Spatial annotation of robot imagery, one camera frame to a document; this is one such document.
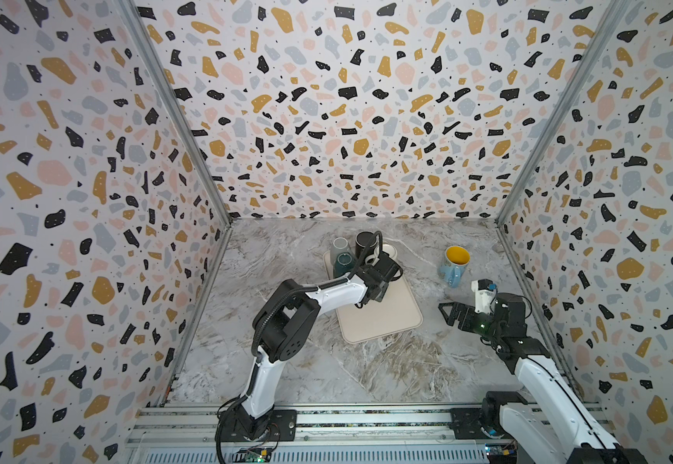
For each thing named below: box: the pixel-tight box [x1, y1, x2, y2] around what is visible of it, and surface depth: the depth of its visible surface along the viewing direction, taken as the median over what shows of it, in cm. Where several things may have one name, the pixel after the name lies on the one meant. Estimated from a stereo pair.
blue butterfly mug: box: [439, 245, 471, 289], surface depth 98 cm
